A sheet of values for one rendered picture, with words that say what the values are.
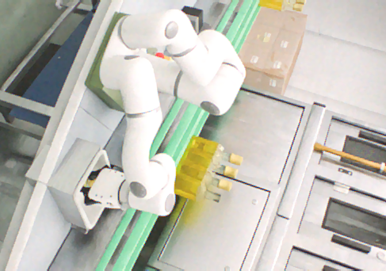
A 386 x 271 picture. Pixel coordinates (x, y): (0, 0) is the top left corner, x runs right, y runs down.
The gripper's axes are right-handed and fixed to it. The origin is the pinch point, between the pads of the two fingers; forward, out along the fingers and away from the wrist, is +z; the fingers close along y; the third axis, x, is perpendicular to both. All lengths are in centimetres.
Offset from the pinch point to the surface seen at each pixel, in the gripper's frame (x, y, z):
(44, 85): -3, 37, 44
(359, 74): -363, 431, -4
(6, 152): -25, 17, 68
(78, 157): 6.9, 3.5, -0.2
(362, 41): -363, 499, 3
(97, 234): -20.7, -6.7, 1.8
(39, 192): 7.5, -10.3, 5.2
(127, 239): -25.1, -3.9, -6.4
